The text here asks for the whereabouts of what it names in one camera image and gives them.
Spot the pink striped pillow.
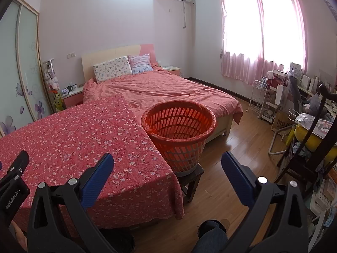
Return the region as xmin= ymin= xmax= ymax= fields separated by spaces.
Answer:
xmin=128 ymin=54 xmax=154 ymax=74

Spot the grey clothing pile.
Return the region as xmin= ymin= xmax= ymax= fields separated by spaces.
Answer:
xmin=303 ymin=95 xmax=332 ymax=122

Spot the plush toy holder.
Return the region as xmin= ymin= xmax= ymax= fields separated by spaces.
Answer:
xmin=43 ymin=59 xmax=60 ymax=95

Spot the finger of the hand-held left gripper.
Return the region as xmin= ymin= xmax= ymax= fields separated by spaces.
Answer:
xmin=0 ymin=150 xmax=30 ymax=187

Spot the red paper bag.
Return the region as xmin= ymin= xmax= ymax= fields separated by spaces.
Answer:
xmin=271 ymin=74 xmax=289 ymax=89

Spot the white wire rack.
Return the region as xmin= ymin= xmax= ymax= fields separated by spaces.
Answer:
xmin=247 ymin=80 xmax=269 ymax=119

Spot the red floral tablecloth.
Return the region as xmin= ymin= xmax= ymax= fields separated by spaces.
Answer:
xmin=0 ymin=95 xmax=185 ymax=230

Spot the pink curtain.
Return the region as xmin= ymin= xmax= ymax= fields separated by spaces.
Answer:
xmin=216 ymin=0 xmax=308 ymax=85

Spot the person's left hand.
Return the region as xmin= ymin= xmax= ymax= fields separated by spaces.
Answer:
xmin=10 ymin=221 xmax=28 ymax=251

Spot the yellow plastic tub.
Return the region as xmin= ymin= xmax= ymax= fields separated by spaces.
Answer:
xmin=294 ymin=124 xmax=337 ymax=161

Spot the pink nightstand with mugs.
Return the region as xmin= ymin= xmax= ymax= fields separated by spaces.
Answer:
xmin=62 ymin=86 xmax=85 ymax=108

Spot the floral print pillow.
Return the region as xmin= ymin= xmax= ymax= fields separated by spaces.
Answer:
xmin=93 ymin=56 xmax=132 ymax=83

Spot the green yellow plush toy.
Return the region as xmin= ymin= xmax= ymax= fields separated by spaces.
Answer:
xmin=53 ymin=92 xmax=65 ymax=111

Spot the air conditioner pipe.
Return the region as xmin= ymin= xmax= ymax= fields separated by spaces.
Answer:
xmin=182 ymin=0 xmax=196 ymax=29

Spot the pink bed with quilt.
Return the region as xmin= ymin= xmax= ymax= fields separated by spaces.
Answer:
xmin=83 ymin=70 xmax=243 ymax=137

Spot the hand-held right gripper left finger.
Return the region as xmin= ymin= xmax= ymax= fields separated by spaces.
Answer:
xmin=26 ymin=152 xmax=116 ymax=253

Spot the person's right leg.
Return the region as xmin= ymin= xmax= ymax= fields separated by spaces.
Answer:
xmin=191 ymin=219 xmax=229 ymax=253

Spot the cream pink bed headboard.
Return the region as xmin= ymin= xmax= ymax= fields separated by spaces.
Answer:
xmin=81 ymin=44 xmax=156 ymax=82

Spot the orange plastic laundry basket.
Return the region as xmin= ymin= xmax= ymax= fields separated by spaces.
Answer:
xmin=141 ymin=101 xmax=217 ymax=175

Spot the clear plastic bag with handles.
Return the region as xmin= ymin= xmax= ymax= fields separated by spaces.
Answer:
xmin=288 ymin=108 xmax=316 ymax=124

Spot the brown paper bag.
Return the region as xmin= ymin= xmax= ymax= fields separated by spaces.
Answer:
xmin=271 ymin=111 xmax=295 ymax=135

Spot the cream bed base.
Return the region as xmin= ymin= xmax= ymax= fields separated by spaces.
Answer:
xmin=205 ymin=112 xmax=233 ymax=145

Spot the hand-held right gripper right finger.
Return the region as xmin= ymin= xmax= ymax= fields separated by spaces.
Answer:
xmin=221 ymin=151 xmax=309 ymax=253

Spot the dark wooden stool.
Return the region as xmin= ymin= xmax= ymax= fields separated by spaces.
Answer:
xmin=174 ymin=163 xmax=205 ymax=204

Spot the dark wooden chair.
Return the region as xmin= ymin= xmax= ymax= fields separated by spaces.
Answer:
xmin=275 ymin=84 xmax=337 ymax=198

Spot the white paper bag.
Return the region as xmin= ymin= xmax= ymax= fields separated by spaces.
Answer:
xmin=274 ymin=84 xmax=290 ymax=107

